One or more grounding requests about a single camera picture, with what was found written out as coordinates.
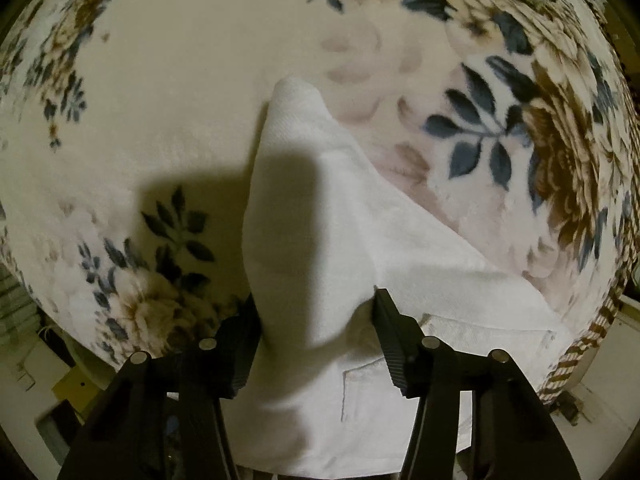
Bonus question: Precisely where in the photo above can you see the white pants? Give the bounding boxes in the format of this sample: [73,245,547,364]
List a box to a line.
[224,78,570,479]

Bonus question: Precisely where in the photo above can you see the checkered brown bed sheet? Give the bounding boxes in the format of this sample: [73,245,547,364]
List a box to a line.
[537,238,639,406]

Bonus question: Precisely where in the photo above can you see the floral fleece bed blanket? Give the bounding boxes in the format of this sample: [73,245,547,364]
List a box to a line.
[1,0,639,365]

